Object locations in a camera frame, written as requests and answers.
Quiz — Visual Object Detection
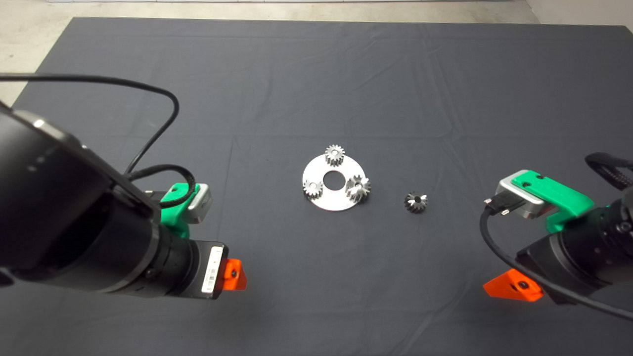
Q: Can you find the black camera cable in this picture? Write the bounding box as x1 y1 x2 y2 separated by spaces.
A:
0 73 197 209
479 195 633 321

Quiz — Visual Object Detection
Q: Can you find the green right camera mount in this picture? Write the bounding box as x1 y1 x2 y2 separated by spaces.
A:
511 170 595 233

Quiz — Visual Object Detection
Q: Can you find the black left camera cable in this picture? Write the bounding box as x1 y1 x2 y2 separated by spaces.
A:
0 73 197 209

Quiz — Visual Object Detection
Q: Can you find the green left camera mount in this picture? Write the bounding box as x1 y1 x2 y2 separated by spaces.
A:
159 182 201 239

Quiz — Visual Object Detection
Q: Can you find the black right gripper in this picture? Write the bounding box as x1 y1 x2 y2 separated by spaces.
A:
483 234 601 305

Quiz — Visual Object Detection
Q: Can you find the black right camera cable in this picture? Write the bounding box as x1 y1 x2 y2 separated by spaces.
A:
479 195 633 321

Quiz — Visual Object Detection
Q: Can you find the silver left camera box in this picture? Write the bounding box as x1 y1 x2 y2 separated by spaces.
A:
188 184 213 224

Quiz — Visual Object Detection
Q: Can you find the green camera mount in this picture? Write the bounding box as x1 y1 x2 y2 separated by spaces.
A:
159 182 201 239
511 170 595 233

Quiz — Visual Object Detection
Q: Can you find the dark grey table cloth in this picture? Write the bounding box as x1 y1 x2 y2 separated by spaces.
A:
0 17 633 356

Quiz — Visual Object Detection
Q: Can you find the dark steel gear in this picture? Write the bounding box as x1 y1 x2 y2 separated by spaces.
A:
404 191 429 214

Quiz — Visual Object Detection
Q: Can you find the round metal plate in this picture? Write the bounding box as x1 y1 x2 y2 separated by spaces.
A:
302 153 367 212

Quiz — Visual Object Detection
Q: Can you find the silver camera box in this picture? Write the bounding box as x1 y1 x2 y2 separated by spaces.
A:
498 177 549 219
188 184 213 224

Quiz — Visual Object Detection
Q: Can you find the black braided cable sleeve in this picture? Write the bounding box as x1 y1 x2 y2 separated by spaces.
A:
585 152 633 188

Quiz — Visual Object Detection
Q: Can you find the silver right camera box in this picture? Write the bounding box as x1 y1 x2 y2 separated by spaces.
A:
498 177 549 219

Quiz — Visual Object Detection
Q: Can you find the larger steel gear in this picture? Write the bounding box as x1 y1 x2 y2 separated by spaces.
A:
345 175 372 204

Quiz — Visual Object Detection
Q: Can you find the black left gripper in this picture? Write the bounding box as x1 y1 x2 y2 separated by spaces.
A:
184 240 247 301

